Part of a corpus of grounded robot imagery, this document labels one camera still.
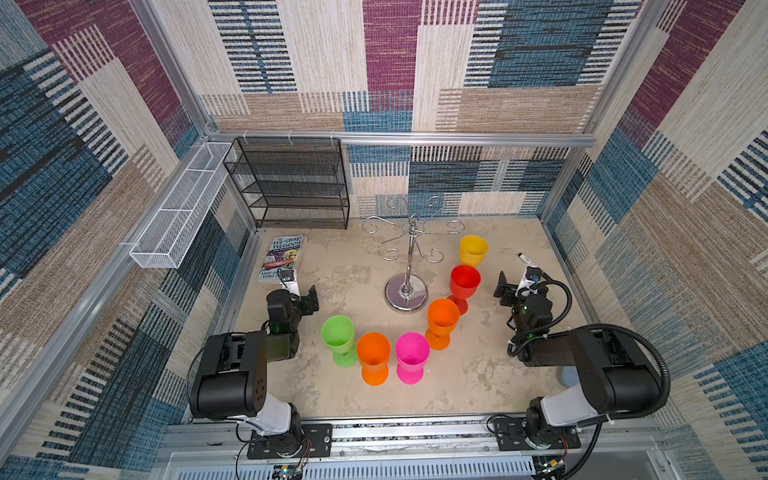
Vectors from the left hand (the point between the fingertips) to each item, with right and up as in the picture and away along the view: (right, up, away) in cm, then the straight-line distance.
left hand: (301, 287), depth 94 cm
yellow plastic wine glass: (+54, +11, +3) cm, 55 cm away
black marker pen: (+75, +8, +12) cm, 77 cm away
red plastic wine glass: (+49, +2, -6) cm, 49 cm away
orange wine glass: (+23, -14, -18) cm, 33 cm away
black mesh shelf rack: (-4, +37, +15) cm, 40 cm away
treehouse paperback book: (-11, +10, +14) cm, 20 cm away
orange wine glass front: (+42, -7, -11) cm, 44 cm away
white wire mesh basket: (-25, +14, -24) cm, 37 cm away
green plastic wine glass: (+13, -12, -11) cm, 21 cm away
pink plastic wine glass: (+33, -15, -16) cm, 39 cm away
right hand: (+66, +3, -3) cm, 66 cm away
